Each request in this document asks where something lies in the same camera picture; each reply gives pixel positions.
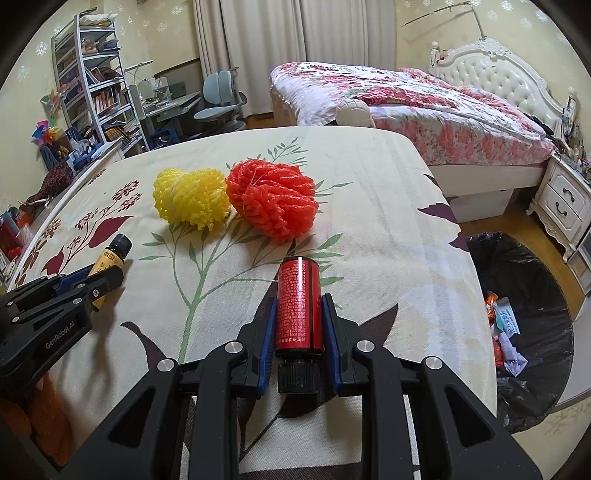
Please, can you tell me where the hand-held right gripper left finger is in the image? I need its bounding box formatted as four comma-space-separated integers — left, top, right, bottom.
65, 295, 279, 480

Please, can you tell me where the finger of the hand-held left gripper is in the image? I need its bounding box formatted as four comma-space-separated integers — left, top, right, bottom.
60, 265, 126, 315
4, 274, 93, 306

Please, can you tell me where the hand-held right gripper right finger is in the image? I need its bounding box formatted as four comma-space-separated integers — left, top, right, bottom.
321, 293, 543, 480

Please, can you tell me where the yellow bottle with black cap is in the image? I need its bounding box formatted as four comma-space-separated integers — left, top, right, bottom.
87, 234, 134, 311

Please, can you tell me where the red bottle with black cap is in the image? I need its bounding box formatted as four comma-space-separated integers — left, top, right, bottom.
274, 257, 325, 396

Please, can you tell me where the white and teal packet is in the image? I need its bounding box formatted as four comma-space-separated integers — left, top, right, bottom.
495, 298, 522, 337

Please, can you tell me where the lavender tissue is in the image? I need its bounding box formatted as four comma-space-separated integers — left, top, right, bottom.
499, 335, 528, 377

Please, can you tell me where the bin with black bag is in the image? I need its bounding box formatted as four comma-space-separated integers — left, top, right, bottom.
461, 231, 576, 435

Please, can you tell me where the red box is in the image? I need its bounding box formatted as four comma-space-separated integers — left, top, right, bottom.
0, 216, 25, 260

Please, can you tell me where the orange plush cloth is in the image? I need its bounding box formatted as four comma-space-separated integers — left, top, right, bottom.
0, 378, 75, 468

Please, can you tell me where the dark red knitted item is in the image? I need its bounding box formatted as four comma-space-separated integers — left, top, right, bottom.
24, 161, 75, 207

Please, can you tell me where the yellow foam fruit net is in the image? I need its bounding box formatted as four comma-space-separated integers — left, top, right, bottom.
153, 167, 232, 232

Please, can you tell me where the red foam fruit net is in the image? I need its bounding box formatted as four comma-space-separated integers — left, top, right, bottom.
237, 187, 315, 246
225, 159, 317, 210

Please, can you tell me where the blue plastic basket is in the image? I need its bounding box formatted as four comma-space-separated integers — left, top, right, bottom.
39, 127, 78, 175

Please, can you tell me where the colourful pinwheel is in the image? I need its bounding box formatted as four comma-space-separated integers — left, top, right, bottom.
31, 117, 66, 147

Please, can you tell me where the grey study desk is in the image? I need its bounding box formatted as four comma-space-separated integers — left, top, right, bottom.
134, 91, 205, 149

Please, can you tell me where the white bookshelf with books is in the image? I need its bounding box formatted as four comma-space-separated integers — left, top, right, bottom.
51, 14, 149, 154

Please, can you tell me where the blue grey desk chair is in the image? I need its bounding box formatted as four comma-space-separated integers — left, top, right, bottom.
193, 69, 249, 133

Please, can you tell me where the white desk lamp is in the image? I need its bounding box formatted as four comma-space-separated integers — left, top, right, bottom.
124, 60, 156, 85

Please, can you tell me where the white bed base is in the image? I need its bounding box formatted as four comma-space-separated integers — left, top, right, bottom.
434, 161, 551, 223

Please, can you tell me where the pink floral bedding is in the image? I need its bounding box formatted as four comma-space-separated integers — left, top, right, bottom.
270, 62, 556, 168

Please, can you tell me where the white nightstand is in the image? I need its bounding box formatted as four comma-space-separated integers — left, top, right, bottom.
526, 151, 591, 262

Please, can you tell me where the beige curtain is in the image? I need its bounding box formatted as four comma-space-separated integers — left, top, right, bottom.
191, 0, 398, 119

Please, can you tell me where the white tufted headboard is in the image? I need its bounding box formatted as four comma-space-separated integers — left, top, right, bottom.
429, 39, 567, 136

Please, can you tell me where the thin canopy pole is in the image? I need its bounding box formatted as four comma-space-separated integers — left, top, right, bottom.
401, 0, 489, 41

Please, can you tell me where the white bed frame rail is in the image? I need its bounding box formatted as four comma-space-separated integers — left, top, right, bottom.
0, 142, 124, 288

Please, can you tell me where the round white bed post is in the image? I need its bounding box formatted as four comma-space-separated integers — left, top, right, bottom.
335, 99, 375, 128

